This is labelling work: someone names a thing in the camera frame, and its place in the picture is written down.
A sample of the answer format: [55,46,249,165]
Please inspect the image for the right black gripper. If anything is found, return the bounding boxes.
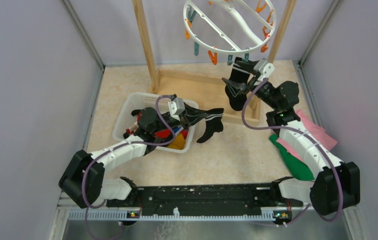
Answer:
[222,60,279,111]

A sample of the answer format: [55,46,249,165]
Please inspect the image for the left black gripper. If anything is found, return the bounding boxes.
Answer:
[152,101,210,134]

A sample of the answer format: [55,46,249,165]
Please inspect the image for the black sock white stripes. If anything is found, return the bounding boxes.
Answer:
[229,57,250,112]

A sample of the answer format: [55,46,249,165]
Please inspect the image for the round white clip hanger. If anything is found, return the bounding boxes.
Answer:
[183,0,277,65]

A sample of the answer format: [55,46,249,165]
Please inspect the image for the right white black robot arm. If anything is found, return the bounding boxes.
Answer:
[224,57,361,216]

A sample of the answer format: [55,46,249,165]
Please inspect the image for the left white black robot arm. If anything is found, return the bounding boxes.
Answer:
[58,105,224,209]

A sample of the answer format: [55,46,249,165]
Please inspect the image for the yellow sock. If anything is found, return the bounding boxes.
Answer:
[167,134,186,150]

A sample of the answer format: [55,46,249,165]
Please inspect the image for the red sock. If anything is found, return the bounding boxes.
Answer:
[123,109,171,139]

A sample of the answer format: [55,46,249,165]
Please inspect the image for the white plastic laundry basket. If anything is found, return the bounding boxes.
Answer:
[112,92,196,154]

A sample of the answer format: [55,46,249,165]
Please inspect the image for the pink cloth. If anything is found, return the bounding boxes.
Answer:
[274,109,338,162]

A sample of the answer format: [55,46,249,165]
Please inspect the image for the green cloth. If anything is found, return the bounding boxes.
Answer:
[269,134,315,181]

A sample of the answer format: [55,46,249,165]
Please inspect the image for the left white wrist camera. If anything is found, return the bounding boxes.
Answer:
[168,97,185,121]

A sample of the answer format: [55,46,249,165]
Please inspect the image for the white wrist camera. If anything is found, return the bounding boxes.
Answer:
[253,58,275,82]
[168,97,185,121]

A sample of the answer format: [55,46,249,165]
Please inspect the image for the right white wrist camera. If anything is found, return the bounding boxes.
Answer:
[253,58,275,82]

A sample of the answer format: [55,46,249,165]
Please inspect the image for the wooden hanger stand frame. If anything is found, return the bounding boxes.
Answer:
[132,0,295,124]

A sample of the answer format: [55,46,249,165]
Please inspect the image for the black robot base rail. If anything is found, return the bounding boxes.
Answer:
[106,183,303,217]

